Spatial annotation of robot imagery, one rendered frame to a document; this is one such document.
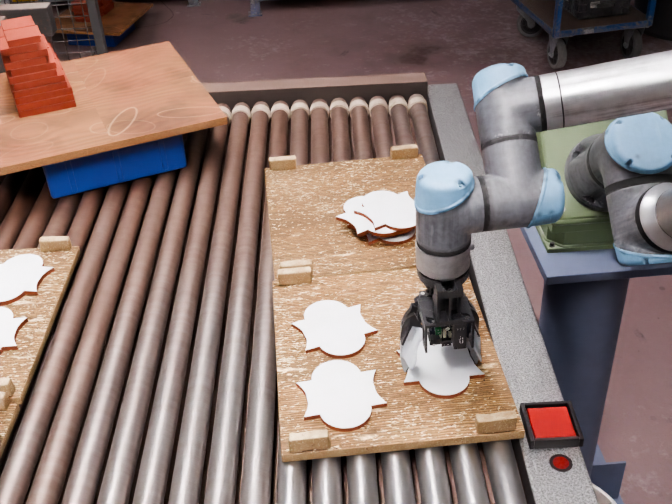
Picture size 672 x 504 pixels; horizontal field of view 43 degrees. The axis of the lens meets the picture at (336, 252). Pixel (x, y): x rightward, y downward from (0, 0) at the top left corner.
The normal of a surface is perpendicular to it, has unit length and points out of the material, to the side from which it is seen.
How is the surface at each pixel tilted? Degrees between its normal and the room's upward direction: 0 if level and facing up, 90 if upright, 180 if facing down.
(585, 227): 90
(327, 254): 0
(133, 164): 90
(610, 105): 91
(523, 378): 0
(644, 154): 38
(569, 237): 90
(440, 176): 2
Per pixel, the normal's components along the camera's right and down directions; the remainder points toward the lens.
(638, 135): 0.00, -0.29
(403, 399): -0.04, -0.81
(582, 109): -0.07, 0.60
